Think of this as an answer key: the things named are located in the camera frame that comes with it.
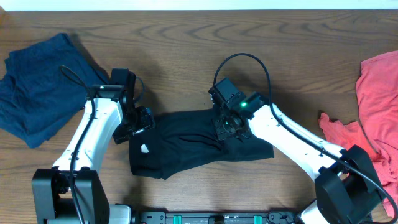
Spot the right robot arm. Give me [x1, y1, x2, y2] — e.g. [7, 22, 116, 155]
[209, 89, 392, 223]

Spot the black t-shirt with logo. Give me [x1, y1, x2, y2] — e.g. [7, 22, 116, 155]
[129, 109, 274, 180]

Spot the red t-shirt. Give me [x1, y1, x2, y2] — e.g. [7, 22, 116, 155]
[318, 51, 397, 202]

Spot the folded navy blue garment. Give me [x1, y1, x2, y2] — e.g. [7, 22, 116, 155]
[1, 33, 108, 148]

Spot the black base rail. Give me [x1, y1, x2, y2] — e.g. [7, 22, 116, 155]
[130, 207, 314, 224]

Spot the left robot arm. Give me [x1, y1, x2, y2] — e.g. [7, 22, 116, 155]
[32, 84, 154, 224]

